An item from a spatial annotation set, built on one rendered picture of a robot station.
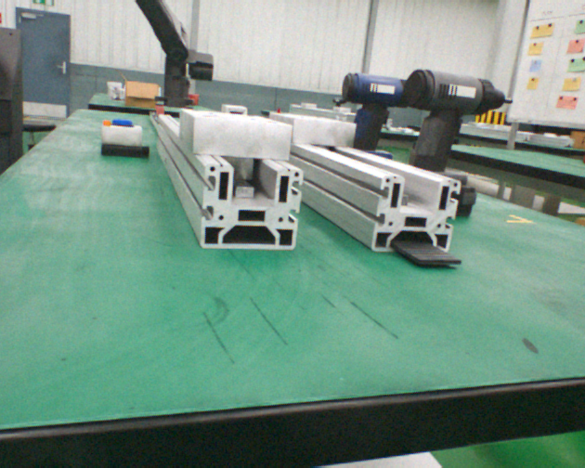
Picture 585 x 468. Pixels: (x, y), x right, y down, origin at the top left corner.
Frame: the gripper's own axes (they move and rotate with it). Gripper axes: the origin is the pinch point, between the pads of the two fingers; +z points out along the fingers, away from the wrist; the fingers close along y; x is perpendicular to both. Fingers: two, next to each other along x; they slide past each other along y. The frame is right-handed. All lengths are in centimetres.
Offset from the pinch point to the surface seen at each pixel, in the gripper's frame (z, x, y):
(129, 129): -2.7, -35.0, -11.6
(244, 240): 3, -98, 0
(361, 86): -16, -51, 32
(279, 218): 0, -98, 3
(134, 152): 2.0, -35.0, -10.6
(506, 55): -107, 583, 554
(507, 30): -144, 582, 547
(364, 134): -6, -50, 34
